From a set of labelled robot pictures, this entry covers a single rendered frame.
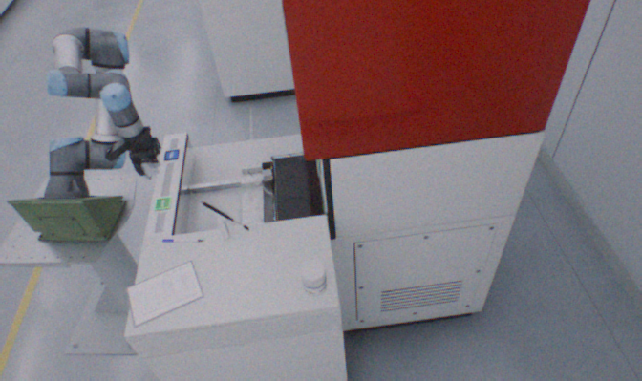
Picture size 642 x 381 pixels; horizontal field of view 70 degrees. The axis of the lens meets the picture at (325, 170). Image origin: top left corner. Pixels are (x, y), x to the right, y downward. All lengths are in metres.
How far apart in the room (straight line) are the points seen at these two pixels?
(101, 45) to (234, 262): 0.92
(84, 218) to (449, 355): 1.69
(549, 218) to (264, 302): 2.00
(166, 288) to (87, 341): 1.27
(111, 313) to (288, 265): 1.49
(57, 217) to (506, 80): 1.57
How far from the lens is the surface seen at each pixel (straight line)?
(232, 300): 1.44
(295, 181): 1.78
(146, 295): 1.53
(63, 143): 1.96
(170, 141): 2.01
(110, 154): 1.59
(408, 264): 1.90
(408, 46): 1.20
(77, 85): 1.52
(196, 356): 1.60
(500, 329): 2.50
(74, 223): 1.91
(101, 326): 2.75
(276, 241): 1.52
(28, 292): 3.12
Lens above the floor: 2.18
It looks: 45 degrees down
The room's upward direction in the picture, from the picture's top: 5 degrees counter-clockwise
